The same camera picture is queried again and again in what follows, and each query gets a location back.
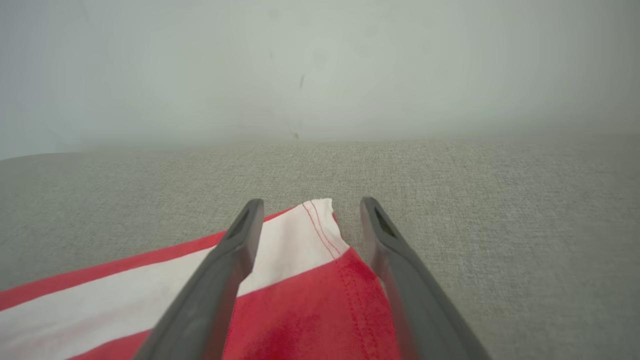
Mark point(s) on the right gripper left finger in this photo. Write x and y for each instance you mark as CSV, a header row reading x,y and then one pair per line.
x,y
215,300

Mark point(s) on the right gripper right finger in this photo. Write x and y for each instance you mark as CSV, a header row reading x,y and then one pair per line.
x,y
420,305

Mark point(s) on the red and white shirt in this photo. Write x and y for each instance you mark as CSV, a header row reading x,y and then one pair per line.
x,y
310,310

